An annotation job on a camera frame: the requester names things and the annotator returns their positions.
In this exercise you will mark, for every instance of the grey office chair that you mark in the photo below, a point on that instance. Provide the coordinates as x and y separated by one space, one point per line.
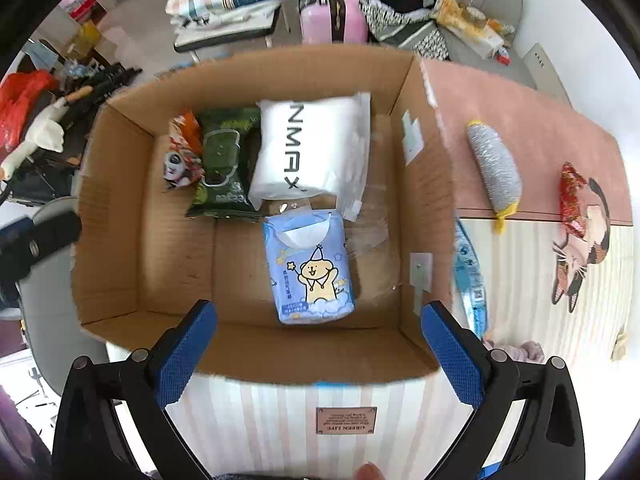
55 320

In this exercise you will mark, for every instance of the clear plastic wrap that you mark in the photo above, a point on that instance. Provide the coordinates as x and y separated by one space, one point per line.
372 240

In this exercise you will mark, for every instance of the red patterned packet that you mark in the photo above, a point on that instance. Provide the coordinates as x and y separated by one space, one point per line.
574 200

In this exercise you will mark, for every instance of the dark green wipes packet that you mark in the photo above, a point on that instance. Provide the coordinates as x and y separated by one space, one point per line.
222 165

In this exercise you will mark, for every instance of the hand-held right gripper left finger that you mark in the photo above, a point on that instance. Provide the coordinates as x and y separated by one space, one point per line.
187 355

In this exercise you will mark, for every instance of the black and white patterned bag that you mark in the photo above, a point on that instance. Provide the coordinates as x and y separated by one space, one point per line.
400 15

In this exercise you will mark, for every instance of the red plastic bag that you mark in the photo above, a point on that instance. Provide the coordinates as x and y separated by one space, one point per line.
20 105

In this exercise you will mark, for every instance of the pink cloth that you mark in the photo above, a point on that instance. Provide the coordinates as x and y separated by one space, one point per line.
527 351

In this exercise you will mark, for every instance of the yellow snack packet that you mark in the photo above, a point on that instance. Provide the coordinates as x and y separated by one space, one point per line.
465 17

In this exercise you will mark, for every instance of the blue cartoon tissue pack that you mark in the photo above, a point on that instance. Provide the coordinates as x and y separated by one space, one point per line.
312 270

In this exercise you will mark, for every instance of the grey yarn roller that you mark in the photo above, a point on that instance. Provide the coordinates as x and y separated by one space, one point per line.
495 170

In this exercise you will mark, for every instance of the person's right hand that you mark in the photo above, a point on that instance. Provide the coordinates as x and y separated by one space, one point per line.
369 472

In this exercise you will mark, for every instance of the pink suitcase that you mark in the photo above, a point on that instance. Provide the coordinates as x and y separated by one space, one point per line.
330 15

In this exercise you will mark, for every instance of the blue and white sachet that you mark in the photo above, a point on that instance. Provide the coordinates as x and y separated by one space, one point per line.
470 275

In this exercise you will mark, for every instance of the white plastic packet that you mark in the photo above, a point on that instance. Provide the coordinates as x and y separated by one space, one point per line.
305 150

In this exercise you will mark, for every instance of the black tripod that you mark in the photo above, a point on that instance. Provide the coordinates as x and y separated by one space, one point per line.
100 87

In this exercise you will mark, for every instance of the brown cardboard box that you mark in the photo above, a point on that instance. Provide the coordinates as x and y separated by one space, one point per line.
240 265

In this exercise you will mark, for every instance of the white plush toy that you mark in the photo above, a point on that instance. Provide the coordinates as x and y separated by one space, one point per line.
42 135

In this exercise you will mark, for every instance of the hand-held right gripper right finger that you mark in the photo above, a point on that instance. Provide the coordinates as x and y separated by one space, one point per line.
450 355

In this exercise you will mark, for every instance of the orange printed snack packet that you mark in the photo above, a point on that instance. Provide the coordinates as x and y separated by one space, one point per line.
182 150

